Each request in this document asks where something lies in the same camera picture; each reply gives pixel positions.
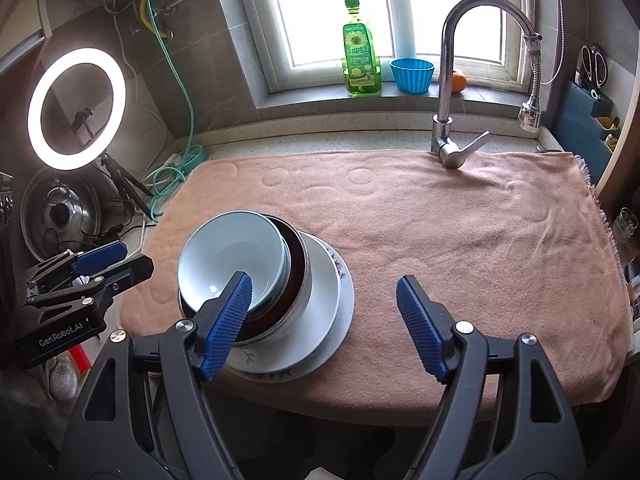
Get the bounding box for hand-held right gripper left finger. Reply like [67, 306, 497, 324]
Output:
[57, 271, 253, 480]

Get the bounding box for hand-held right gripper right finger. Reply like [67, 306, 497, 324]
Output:
[396, 275, 586, 480]

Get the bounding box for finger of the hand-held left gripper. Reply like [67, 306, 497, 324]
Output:
[27, 255, 155, 311]
[25, 241, 128, 286]

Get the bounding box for large stainless steel bowl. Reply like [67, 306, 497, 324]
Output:
[177, 217, 315, 347]

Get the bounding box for light blue ceramic bowl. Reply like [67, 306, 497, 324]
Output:
[177, 210, 291, 318]

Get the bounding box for white plate pink flower print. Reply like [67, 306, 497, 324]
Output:
[225, 235, 357, 387]

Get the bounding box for white plate grey leaf print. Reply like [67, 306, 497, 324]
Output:
[227, 232, 346, 375]

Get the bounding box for person's left hand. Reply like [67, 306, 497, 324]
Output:
[47, 357, 81, 401]

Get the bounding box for glass pot lid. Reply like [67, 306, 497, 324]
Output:
[20, 167, 103, 261]

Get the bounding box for black tripod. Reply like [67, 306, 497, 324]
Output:
[97, 154, 155, 221]

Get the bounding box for pink towel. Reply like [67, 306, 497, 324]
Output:
[119, 149, 632, 413]

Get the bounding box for clear drinking glass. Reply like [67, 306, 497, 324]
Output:
[612, 206, 635, 243]

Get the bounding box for flexible faucet sprayer extension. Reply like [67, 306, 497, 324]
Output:
[516, 32, 545, 133]

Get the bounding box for chrome faucet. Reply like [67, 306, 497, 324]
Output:
[431, 0, 543, 170]

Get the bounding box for blue fluted silicone cup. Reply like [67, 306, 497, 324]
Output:
[389, 58, 435, 95]

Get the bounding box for beige wooden shelf unit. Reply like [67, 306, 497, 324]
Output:
[595, 75, 640, 341]

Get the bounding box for dark blue knife holder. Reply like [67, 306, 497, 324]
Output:
[554, 77, 623, 187]

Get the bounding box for grey range hood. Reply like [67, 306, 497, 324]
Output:
[0, 0, 76, 78]

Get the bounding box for green dish soap bottle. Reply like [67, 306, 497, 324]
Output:
[341, 0, 382, 98]

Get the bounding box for teal hose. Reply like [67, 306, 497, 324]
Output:
[150, 0, 207, 221]

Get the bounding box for white ring light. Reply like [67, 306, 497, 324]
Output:
[27, 47, 127, 168]

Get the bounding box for black handled scissors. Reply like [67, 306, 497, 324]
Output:
[576, 44, 610, 98]

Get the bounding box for white window frame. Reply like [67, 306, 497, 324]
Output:
[232, 0, 538, 95]

